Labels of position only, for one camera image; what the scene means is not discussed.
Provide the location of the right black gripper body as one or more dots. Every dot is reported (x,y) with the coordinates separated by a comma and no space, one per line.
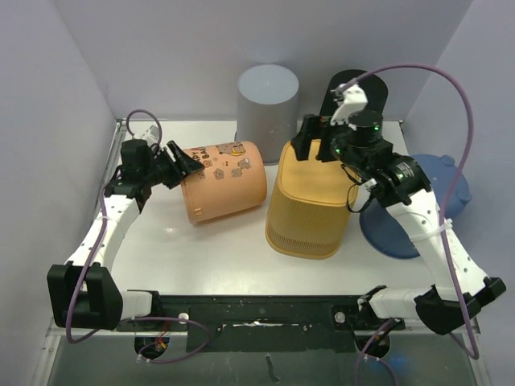
(318,137)

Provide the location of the aluminium frame rail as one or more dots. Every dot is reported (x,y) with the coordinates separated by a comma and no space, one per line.
(309,177)

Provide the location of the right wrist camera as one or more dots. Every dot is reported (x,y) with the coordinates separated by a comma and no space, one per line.
(350,98)

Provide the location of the orange plastic bucket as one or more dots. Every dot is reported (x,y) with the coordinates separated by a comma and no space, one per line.
(233,180)

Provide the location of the yellow mesh waste bin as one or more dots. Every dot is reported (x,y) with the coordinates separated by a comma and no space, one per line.
(308,211)

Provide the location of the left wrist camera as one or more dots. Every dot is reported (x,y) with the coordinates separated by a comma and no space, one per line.
(152,136)

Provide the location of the blue plastic bucket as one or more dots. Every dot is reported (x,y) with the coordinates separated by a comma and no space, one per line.
(386,235)

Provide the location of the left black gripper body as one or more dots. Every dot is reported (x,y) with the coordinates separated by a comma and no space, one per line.
(165,170)

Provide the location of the black ribbed waste bin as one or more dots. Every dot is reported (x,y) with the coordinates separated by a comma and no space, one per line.
(374,87)

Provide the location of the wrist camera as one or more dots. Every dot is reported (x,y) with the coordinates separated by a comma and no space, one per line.
(152,136)
(350,98)

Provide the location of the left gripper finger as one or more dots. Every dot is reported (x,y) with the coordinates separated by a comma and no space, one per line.
(179,156)
(187,164)

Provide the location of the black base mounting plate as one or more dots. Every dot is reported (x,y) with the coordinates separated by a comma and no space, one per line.
(252,324)

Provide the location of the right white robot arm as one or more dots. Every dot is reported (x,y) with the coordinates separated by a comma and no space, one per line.
(397,182)

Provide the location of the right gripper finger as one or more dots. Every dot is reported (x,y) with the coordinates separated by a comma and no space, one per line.
(325,151)
(310,129)

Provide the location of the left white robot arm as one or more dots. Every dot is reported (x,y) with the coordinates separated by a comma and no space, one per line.
(82,290)

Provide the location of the grey plastic bucket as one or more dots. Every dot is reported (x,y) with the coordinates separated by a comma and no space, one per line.
(267,109)

